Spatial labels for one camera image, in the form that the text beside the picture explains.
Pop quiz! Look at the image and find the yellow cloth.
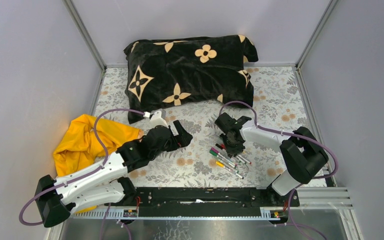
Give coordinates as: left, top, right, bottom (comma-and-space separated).
52, 114, 144, 177

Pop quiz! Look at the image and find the green cap marker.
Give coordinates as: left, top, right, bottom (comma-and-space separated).
209, 150, 237, 169

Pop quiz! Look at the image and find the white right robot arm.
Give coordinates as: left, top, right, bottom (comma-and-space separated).
215, 112, 329, 206

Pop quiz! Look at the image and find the black floral pillow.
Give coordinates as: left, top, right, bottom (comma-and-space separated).
123, 34, 259, 124

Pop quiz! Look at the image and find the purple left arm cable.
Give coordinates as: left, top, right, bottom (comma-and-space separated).
18, 108, 147, 227

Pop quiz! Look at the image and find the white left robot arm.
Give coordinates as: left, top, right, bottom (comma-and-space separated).
35, 120, 193, 228

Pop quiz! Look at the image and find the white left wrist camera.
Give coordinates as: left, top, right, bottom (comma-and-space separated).
143, 109, 169, 129

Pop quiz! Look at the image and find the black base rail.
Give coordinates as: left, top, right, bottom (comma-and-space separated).
104, 186, 301, 219

